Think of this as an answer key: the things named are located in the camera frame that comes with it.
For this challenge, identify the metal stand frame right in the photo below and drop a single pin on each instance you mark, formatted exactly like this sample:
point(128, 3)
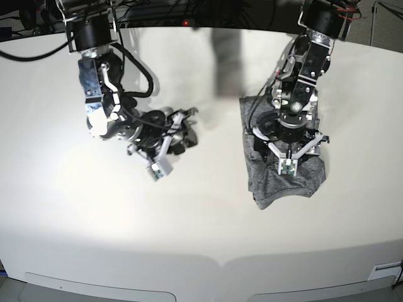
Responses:
point(386, 25)

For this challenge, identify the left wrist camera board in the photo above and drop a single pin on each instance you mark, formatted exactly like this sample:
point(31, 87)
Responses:
point(287, 167)

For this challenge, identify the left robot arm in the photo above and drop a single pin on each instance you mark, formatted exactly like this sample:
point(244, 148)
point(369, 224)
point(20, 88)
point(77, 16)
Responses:
point(283, 119)

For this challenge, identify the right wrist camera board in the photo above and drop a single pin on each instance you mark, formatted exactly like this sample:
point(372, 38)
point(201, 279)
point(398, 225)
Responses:
point(159, 168)

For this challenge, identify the black power strip red light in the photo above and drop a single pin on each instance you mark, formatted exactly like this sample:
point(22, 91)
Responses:
point(193, 21)

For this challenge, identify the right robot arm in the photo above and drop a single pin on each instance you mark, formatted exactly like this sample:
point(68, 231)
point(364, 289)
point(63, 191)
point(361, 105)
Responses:
point(111, 112)

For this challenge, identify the grey long-sleeve T-shirt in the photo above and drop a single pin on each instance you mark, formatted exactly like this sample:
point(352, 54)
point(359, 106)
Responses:
point(264, 182)

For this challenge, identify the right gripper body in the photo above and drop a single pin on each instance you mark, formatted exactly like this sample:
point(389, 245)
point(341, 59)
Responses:
point(156, 131)

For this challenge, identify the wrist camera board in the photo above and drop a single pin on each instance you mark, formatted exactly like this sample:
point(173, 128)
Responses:
point(287, 167)
point(159, 168)

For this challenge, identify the white label plate on table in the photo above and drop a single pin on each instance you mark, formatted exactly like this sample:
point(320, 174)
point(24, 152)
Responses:
point(386, 270)

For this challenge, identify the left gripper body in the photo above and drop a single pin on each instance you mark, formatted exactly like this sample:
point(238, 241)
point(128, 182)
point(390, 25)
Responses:
point(289, 153)

